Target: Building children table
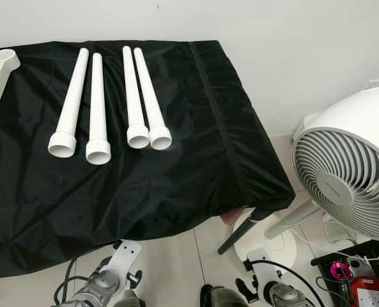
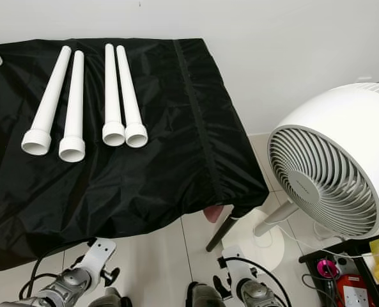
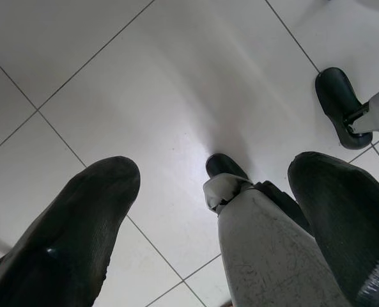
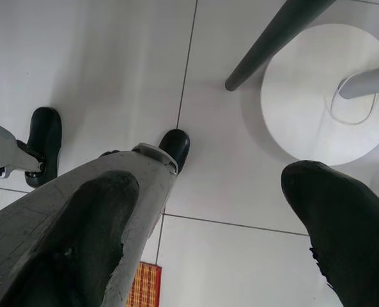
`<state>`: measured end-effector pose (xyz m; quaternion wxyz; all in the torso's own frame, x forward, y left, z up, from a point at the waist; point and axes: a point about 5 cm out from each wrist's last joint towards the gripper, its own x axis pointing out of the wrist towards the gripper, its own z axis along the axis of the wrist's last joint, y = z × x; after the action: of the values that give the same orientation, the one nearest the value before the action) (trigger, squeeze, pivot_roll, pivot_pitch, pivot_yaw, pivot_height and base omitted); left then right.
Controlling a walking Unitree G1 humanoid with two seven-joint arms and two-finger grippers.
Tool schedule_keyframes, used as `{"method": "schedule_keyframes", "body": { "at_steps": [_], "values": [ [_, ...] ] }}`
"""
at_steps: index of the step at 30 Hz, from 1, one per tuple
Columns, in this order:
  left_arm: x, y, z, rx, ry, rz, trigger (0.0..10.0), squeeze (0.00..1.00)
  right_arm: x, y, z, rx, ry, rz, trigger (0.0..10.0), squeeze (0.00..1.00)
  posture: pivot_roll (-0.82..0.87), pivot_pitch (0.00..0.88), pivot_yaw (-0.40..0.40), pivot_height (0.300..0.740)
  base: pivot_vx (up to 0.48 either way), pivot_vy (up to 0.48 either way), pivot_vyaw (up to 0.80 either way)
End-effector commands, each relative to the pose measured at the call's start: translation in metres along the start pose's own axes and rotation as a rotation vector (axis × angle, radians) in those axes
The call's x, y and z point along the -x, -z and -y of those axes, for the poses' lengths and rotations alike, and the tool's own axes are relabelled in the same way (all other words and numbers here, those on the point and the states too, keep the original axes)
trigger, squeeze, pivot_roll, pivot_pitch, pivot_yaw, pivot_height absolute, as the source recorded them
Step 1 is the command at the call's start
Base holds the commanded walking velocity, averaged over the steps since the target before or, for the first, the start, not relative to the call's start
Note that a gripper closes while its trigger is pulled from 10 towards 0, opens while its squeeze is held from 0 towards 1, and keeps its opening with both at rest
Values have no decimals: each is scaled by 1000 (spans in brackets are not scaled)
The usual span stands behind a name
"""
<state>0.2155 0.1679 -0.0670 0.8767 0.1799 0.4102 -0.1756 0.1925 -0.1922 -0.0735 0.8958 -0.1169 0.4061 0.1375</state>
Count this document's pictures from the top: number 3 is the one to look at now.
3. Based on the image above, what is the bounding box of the grey robot left leg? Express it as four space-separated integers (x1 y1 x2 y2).
203 153 353 307

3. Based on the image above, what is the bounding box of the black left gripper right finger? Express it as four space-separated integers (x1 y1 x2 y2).
287 151 379 307

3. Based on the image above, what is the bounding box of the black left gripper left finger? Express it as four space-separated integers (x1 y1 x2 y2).
0 155 141 307

